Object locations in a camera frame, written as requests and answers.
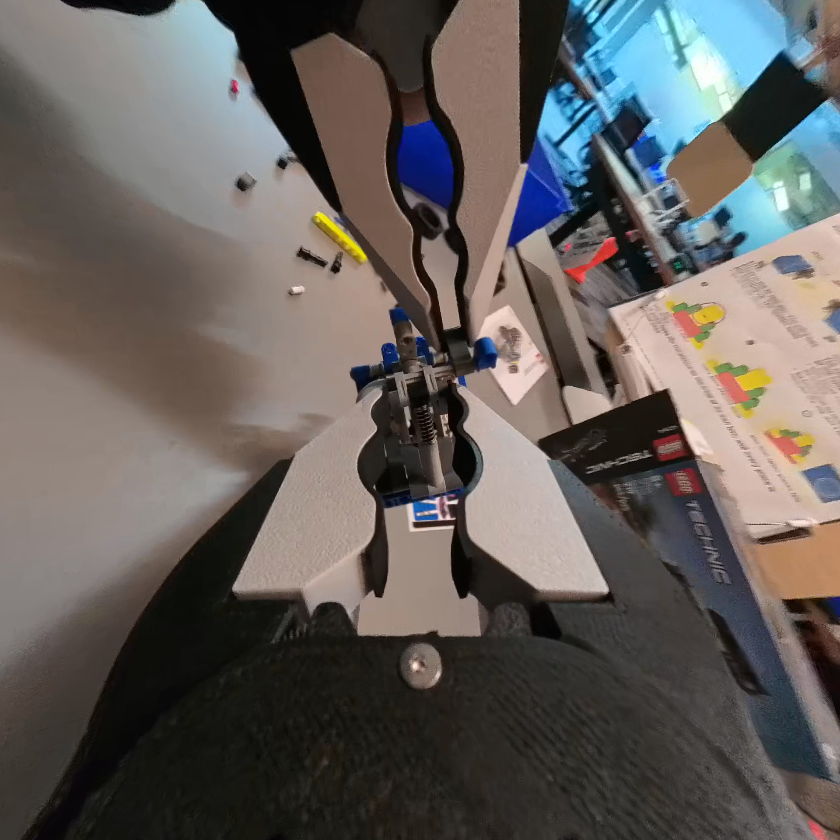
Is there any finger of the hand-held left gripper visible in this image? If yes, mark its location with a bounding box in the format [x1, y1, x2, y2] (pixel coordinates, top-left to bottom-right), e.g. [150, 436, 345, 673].
[290, 31, 442, 347]
[428, 0, 529, 337]

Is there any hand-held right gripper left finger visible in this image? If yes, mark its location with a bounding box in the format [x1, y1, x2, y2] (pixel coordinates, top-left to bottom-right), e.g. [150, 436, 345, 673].
[231, 392, 396, 602]

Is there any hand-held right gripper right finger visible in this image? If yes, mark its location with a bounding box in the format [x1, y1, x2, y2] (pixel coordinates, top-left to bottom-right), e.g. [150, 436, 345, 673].
[451, 387, 613, 602]

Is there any toy buggy chassis assembly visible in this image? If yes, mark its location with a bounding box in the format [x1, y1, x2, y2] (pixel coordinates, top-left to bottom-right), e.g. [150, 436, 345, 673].
[349, 305, 484, 511]

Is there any black toy set box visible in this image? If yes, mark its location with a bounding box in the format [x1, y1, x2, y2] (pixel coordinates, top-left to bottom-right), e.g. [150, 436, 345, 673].
[537, 389, 840, 783]

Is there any blue storage bin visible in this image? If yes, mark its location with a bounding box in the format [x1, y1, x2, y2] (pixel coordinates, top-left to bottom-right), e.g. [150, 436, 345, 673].
[396, 121, 573, 248]

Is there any yellow plastic beam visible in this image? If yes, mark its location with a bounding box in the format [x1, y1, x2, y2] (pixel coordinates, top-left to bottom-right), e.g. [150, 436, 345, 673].
[311, 211, 369, 266]

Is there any blue and pink sticker sheet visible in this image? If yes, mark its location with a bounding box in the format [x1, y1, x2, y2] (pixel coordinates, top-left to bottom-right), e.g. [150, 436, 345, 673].
[407, 495, 459, 533]

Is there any brown office desk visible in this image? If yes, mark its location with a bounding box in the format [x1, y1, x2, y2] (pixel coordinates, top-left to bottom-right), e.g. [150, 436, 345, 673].
[589, 131, 678, 284]

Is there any white buggy picture booklet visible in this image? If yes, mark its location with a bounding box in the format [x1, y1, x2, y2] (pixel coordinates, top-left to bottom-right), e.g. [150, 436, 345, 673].
[477, 305, 551, 407]

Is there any orange plastic object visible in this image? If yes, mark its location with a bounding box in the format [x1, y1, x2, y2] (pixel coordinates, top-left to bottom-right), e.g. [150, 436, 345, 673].
[563, 236, 620, 284]

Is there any dark grey upright panel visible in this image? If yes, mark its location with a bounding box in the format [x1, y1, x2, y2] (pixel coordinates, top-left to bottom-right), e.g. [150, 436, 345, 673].
[514, 230, 615, 422]

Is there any black and tan card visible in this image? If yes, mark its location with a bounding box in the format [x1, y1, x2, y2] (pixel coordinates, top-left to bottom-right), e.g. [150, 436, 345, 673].
[665, 52, 832, 218]

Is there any white printed poster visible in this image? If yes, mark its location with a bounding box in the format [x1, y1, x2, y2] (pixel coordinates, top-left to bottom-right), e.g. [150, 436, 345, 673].
[606, 213, 840, 540]

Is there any tan cardboard box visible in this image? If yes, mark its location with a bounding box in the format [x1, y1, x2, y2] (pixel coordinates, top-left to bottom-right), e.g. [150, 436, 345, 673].
[747, 518, 840, 602]

